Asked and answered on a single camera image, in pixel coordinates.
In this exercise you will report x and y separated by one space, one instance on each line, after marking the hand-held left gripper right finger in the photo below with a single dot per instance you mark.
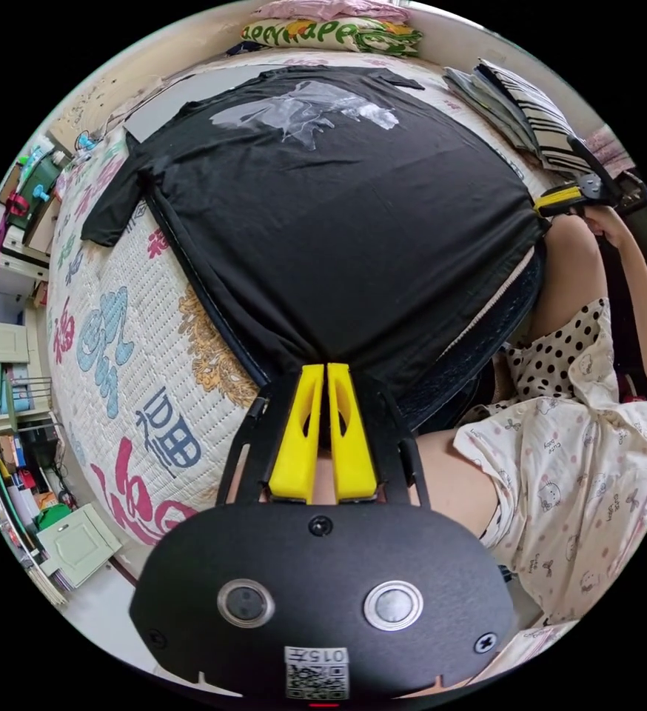
351 444

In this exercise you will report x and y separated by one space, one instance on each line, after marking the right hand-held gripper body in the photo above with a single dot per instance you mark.
598 191

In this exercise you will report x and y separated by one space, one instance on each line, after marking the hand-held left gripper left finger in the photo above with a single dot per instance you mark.
301 444

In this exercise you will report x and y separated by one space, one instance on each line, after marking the black shirt with a print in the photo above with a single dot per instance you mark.
329 222

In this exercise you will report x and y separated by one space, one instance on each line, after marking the person's right hand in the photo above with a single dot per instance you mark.
612 228

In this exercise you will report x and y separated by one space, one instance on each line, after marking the pile of clothes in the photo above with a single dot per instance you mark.
518 111

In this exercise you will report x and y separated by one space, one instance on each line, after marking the person's body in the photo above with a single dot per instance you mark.
568 472

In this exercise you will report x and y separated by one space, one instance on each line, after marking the bed with printed quilt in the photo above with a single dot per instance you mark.
135 289

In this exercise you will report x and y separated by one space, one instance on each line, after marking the pale green cabinet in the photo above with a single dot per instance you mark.
76 547

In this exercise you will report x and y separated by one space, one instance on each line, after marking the pink folded blanket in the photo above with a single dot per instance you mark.
334 10

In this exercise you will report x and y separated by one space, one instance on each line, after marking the cluttered shelf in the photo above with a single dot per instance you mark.
7 444

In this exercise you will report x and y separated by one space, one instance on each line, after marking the cluttered desk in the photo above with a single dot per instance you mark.
29 200

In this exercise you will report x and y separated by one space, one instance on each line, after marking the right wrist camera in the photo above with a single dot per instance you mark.
590 158

